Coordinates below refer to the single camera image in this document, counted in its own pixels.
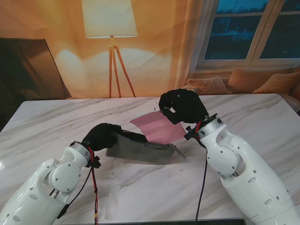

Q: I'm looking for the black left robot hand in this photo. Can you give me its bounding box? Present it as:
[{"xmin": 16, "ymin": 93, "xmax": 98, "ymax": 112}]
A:
[{"xmin": 82, "ymin": 123, "xmax": 122, "ymax": 153}]

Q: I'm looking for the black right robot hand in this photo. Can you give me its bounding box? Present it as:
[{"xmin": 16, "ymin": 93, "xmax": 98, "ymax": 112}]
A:
[{"xmin": 158, "ymin": 88, "xmax": 209, "ymax": 125}]

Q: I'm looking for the pink cloth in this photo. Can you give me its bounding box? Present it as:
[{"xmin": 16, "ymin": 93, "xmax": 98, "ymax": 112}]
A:
[{"xmin": 129, "ymin": 111, "xmax": 185, "ymax": 144}]

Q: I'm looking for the grey suede zip pouch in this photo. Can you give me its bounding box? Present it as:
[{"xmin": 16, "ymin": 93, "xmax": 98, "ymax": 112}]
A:
[{"xmin": 105, "ymin": 129, "xmax": 188, "ymax": 165}]

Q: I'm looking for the cream knitted cushion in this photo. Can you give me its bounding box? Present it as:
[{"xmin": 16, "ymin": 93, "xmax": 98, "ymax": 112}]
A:
[{"xmin": 186, "ymin": 76, "xmax": 233, "ymax": 95}]

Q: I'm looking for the beige curtain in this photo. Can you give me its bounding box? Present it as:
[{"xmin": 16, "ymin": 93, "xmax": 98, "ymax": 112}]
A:
[{"xmin": 173, "ymin": 0, "xmax": 220, "ymax": 96}]

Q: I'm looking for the plain tan cushion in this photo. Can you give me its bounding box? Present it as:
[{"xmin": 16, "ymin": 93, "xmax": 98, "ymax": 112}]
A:
[{"xmin": 228, "ymin": 67, "xmax": 295, "ymax": 94}]

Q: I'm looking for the beige sofa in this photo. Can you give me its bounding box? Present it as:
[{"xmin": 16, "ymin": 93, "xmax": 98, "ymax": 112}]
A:
[{"xmin": 176, "ymin": 67, "xmax": 300, "ymax": 111}]

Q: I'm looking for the white framed window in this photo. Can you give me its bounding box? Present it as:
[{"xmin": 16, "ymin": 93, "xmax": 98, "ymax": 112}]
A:
[{"xmin": 195, "ymin": 0, "xmax": 300, "ymax": 71}]

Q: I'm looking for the orange knitted cushion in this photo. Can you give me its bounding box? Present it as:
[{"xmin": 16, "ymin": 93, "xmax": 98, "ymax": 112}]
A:
[{"xmin": 253, "ymin": 71, "xmax": 300, "ymax": 95}]

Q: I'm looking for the dark flat television screen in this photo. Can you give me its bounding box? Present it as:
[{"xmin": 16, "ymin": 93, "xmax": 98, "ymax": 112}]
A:
[{"xmin": 0, "ymin": 37, "xmax": 72, "ymax": 100}]

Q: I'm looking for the floor lamp with wooden legs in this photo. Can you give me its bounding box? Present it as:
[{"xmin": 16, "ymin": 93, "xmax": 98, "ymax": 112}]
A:
[{"xmin": 81, "ymin": 0, "xmax": 138, "ymax": 98}]

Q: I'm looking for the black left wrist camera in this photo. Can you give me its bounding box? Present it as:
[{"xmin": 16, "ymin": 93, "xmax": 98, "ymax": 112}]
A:
[{"xmin": 86, "ymin": 157, "xmax": 102, "ymax": 169}]

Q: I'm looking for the red black left arm cable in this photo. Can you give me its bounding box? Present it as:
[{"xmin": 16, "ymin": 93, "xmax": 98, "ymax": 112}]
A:
[{"xmin": 57, "ymin": 146, "xmax": 99, "ymax": 225}]

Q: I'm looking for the red black arm cable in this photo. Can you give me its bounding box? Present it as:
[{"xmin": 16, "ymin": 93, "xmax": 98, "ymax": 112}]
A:
[
  {"xmin": 57, "ymin": 146, "xmax": 99, "ymax": 225},
  {"xmin": 195, "ymin": 120, "xmax": 209, "ymax": 222}
]

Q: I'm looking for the red black right arm cable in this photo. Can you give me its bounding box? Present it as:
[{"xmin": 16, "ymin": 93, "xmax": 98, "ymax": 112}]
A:
[{"xmin": 195, "ymin": 120, "xmax": 209, "ymax": 222}]

